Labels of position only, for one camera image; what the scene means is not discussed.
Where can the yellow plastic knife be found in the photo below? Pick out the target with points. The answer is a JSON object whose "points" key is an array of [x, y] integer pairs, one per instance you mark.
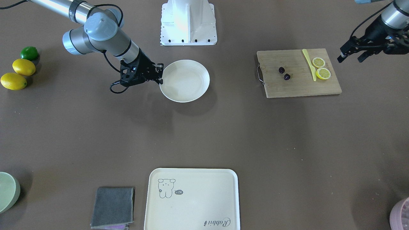
{"points": [[308, 59]]}

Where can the lower lemon slice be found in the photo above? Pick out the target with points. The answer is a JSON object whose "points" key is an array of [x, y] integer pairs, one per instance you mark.
{"points": [[323, 73]]}

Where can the pink container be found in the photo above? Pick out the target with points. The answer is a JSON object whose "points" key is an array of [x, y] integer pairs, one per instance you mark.
{"points": [[399, 216]]}

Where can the pale green round plate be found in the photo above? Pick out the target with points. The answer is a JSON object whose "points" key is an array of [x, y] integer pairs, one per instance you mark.
{"points": [[9, 191]]}

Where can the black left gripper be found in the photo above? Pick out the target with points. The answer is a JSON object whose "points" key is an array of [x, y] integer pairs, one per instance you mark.
{"points": [[373, 33]]}

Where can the grey folded cloth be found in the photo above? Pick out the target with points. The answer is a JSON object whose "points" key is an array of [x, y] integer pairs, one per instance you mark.
{"points": [[113, 208]]}

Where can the cream round plate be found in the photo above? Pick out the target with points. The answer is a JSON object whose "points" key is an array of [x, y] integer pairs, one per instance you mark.
{"points": [[185, 81]]}

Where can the yellow lemon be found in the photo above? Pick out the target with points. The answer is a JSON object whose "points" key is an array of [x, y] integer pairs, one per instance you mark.
{"points": [[13, 81], [24, 67]]}

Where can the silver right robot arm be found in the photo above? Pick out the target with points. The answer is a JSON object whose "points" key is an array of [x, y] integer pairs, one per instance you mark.
{"points": [[101, 32]]}

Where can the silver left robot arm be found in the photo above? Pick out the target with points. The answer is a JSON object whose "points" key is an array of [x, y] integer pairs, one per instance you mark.
{"points": [[393, 14]]}

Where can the lemon slice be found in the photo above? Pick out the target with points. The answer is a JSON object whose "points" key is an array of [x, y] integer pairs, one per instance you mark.
{"points": [[318, 62], [323, 73]]}

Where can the green lime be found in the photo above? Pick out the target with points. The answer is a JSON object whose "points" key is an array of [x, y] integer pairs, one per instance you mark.
{"points": [[29, 53]]}

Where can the wooden cutting board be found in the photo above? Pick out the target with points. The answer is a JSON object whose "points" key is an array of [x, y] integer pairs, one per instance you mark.
{"points": [[301, 82]]}

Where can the cream rectangular tray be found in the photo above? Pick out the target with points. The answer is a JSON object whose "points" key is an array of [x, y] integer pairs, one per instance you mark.
{"points": [[192, 199]]}

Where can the upper lemon slice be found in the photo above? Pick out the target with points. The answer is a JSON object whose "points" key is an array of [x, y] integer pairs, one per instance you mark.
{"points": [[318, 62]]}

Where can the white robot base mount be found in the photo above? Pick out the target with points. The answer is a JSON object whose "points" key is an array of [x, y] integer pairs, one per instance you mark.
{"points": [[188, 23]]}

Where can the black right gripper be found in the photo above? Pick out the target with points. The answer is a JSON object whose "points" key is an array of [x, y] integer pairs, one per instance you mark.
{"points": [[145, 63]]}

